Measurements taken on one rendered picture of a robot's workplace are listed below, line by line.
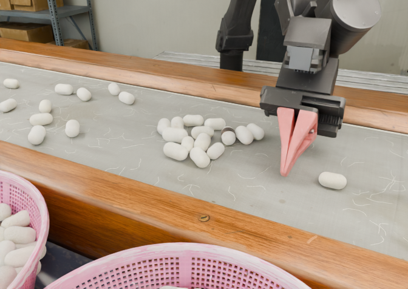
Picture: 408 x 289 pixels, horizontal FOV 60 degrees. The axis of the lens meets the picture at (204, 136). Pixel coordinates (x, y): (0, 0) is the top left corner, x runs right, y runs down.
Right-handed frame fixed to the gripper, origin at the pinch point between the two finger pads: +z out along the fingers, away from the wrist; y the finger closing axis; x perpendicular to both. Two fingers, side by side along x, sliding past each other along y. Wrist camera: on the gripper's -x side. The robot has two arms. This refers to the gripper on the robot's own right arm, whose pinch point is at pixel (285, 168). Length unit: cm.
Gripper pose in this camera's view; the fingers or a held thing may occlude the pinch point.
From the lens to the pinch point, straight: 44.8
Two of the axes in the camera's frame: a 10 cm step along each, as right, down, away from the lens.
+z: -3.2, 9.0, -3.0
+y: 9.1, 2.0, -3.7
